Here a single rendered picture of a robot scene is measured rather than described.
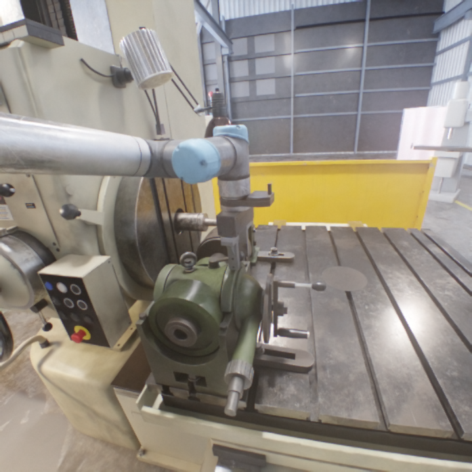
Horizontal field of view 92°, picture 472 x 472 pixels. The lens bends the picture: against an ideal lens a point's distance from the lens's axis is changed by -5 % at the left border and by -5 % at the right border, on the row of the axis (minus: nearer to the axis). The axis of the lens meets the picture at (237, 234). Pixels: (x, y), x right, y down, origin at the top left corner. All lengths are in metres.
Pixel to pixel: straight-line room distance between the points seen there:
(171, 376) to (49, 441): 1.52
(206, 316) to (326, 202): 2.61
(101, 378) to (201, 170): 1.22
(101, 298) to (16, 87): 0.54
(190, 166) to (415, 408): 0.76
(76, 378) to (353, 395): 1.24
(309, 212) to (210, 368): 2.60
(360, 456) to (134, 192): 0.94
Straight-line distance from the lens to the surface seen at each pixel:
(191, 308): 0.59
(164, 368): 0.74
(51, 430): 2.23
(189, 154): 0.43
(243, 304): 0.63
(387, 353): 0.90
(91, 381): 1.48
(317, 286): 0.64
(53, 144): 0.41
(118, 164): 0.46
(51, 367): 1.66
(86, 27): 1.53
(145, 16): 1.37
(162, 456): 1.79
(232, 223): 0.53
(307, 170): 2.94
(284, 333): 0.75
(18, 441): 2.32
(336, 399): 0.77
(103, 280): 0.73
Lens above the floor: 1.64
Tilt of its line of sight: 24 degrees down
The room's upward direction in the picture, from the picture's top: 4 degrees counter-clockwise
